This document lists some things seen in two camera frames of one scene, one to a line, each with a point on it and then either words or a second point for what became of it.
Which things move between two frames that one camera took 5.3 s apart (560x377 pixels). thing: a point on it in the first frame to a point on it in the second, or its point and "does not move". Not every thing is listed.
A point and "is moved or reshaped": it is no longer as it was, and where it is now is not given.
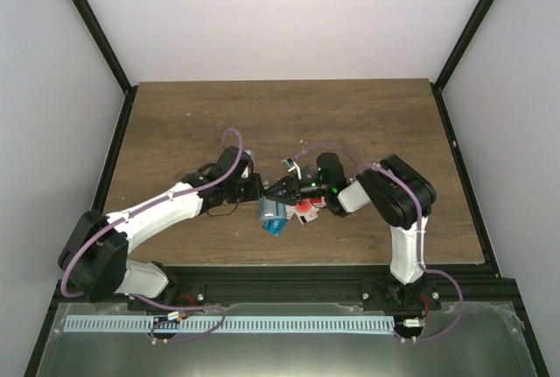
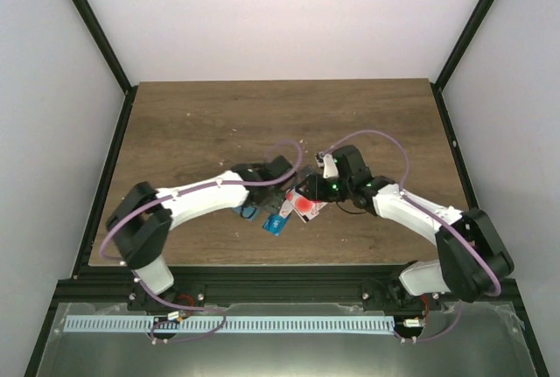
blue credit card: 275,226 does not move
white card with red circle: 307,205 does not move
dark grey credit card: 309,173 does not move
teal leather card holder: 269,209 is moved or reshaped
